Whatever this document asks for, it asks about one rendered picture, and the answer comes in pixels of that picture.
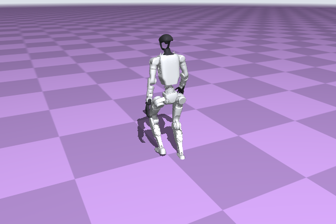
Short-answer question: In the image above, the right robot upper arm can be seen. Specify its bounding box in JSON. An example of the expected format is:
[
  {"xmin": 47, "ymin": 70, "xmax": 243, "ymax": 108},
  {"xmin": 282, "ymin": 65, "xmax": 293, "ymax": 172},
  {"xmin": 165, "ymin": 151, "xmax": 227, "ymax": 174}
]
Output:
[{"xmin": 178, "ymin": 54, "xmax": 188, "ymax": 78}]

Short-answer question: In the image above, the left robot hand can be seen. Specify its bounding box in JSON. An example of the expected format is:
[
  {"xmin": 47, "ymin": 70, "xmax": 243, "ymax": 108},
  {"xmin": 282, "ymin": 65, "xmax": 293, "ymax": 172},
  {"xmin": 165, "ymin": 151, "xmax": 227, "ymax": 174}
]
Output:
[{"xmin": 145, "ymin": 99, "xmax": 151, "ymax": 118}]

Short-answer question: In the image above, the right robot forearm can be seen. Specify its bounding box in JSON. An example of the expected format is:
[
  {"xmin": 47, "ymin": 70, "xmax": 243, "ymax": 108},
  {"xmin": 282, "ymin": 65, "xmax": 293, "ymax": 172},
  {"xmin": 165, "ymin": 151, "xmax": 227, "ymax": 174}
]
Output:
[{"xmin": 179, "ymin": 77, "xmax": 188, "ymax": 89}]

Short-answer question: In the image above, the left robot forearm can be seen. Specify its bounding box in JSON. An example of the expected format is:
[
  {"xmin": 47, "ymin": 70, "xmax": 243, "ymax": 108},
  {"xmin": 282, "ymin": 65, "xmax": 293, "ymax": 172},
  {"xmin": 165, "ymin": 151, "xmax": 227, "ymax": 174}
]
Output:
[{"xmin": 146, "ymin": 78, "xmax": 154, "ymax": 102}]

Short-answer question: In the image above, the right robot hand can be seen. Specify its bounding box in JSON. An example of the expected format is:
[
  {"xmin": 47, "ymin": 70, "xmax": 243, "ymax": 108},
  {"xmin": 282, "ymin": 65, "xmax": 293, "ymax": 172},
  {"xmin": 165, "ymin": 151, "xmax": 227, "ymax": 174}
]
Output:
[{"xmin": 175, "ymin": 86, "xmax": 185, "ymax": 94}]

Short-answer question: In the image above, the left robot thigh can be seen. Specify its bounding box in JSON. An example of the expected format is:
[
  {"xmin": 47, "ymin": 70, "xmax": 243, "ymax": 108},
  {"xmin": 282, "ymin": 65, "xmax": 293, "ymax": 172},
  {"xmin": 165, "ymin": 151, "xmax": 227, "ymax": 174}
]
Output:
[{"xmin": 150, "ymin": 96, "xmax": 166, "ymax": 125}]

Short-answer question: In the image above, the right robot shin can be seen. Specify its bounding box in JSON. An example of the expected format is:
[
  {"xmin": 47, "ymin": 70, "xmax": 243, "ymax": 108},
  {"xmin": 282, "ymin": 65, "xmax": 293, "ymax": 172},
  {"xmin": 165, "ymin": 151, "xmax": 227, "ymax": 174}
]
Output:
[{"xmin": 173, "ymin": 122, "xmax": 183, "ymax": 156}]

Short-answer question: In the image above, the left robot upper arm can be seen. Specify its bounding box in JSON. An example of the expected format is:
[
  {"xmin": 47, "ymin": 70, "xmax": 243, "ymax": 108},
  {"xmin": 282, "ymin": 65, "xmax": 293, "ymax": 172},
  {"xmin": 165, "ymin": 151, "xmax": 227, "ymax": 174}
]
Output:
[{"xmin": 149, "ymin": 57, "xmax": 160, "ymax": 84}]

